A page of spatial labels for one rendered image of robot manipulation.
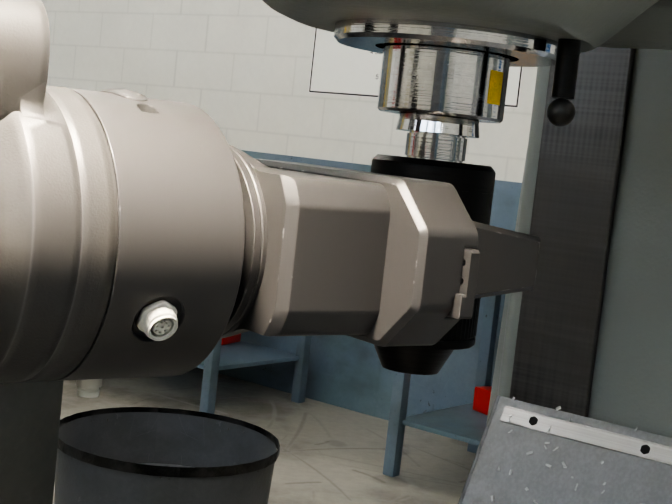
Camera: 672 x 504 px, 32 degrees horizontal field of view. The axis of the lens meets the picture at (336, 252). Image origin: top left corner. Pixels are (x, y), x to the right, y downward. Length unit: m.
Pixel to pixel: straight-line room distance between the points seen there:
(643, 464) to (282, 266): 0.48
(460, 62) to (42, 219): 0.17
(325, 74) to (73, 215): 5.55
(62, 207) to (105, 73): 6.68
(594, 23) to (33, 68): 0.19
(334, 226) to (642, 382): 0.48
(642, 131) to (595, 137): 0.03
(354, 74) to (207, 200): 5.41
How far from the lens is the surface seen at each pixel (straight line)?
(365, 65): 5.71
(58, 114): 0.33
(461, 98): 0.42
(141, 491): 2.30
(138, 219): 0.32
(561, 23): 0.40
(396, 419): 4.62
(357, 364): 5.69
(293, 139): 5.95
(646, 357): 0.81
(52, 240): 0.31
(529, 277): 0.44
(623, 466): 0.80
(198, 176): 0.34
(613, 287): 0.81
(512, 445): 0.84
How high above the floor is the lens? 1.26
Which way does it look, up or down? 5 degrees down
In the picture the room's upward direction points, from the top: 6 degrees clockwise
